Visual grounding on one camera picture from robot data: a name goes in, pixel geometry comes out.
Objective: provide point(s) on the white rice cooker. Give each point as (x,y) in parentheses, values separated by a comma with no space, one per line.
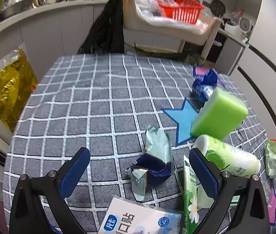
(239,30)

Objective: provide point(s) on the red plastic basket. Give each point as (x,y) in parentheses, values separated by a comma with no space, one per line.
(187,11)

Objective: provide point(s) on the white refrigerator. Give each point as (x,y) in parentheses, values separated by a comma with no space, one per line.
(255,73)

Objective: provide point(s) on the built-in black oven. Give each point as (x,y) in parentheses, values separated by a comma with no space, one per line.
(216,48)

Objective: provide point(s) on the dark blue crumpled wrapper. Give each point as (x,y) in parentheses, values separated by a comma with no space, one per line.
(155,166)

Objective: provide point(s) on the green white lotion bottle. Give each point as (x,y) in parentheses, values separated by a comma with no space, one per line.
(228,158)

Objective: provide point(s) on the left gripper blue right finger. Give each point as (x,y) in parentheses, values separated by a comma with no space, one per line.
(207,173)

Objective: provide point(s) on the black jacket on cart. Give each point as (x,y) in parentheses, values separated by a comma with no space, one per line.
(106,34)

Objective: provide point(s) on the green hand cream tube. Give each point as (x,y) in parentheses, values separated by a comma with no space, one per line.
(191,216)

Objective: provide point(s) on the gold foil bag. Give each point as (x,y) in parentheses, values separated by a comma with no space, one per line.
(17,82)

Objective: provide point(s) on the green plastic bag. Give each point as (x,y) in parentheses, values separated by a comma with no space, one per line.
(270,159)

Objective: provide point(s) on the green sponge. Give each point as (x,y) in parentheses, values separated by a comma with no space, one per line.
(221,114)

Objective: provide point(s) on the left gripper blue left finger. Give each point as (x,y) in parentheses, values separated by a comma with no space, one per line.
(71,172)

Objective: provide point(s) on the white bandage box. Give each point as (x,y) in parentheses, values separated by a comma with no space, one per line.
(125,216)

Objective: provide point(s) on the grey checked tablecloth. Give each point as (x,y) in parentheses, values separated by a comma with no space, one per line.
(104,103)

